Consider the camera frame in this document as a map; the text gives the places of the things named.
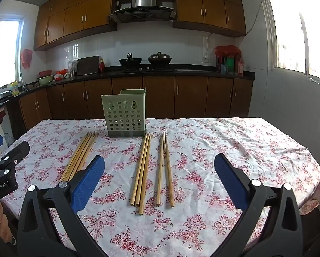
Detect green basin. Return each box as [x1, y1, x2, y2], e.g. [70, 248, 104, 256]
[37, 75, 54, 85]

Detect dark lidded pot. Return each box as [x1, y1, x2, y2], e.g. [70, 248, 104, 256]
[148, 51, 173, 65]

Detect bundle of chopsticks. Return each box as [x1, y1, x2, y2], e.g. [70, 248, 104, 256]
[60, 132, 90, 181]

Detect wooden cabinets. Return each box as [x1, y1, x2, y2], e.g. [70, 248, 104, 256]
[34, 0, 246, 51]
[9, 75, 254, 140]

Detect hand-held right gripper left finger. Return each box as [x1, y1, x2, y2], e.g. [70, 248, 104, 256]
[17, 155, 115, 257]

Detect large bright window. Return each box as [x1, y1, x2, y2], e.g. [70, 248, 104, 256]
[260, 0, 320, 86]

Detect green perforated utensil holder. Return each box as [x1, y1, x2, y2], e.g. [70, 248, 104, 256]
[101, 89, 147, 138]

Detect dark wooden cutting board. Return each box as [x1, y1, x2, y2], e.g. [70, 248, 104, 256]
[77, 56, 100, 76]

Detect red plastic bags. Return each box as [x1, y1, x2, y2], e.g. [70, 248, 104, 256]
[214, 45, 242, 73]

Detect hanging red plastic bag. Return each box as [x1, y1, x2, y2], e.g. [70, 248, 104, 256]
[20, 49, 33, 69]

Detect black wok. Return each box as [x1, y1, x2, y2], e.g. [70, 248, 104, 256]
[119, 53, 143, 69]

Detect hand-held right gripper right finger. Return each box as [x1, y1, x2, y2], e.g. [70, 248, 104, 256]
[211, 154, 303, 257]

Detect wooden upper cabinets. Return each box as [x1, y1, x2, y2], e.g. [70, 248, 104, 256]
[34, 0, 246, 51]

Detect small sliding window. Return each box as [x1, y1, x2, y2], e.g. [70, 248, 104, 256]
[0, 19, 24, 91]

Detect wooden lower cabinets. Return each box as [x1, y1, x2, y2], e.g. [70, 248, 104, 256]
[9, 75, 254, 140]

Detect floral white tablecloth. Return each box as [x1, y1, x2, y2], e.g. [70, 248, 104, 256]
[1, 117, 320, 257]

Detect black kitchen countertop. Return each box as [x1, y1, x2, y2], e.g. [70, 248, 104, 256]
[0, 64, 256, 110]

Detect built-in gas stove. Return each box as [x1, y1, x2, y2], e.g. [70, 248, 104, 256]
[116, 67, 175, 73]

